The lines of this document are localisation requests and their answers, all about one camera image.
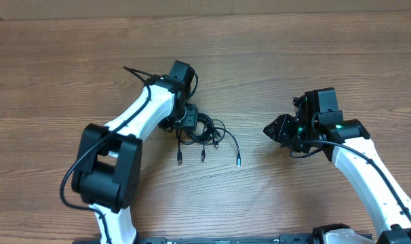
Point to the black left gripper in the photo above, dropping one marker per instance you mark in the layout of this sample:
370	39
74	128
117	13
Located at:
191	118

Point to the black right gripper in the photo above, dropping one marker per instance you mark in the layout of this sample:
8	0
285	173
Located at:
281	126

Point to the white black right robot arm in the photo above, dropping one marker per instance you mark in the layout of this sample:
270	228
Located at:
319	126

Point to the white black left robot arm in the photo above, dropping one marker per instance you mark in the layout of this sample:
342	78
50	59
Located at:
106	173

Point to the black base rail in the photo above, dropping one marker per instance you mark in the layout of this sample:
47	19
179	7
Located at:
299	238

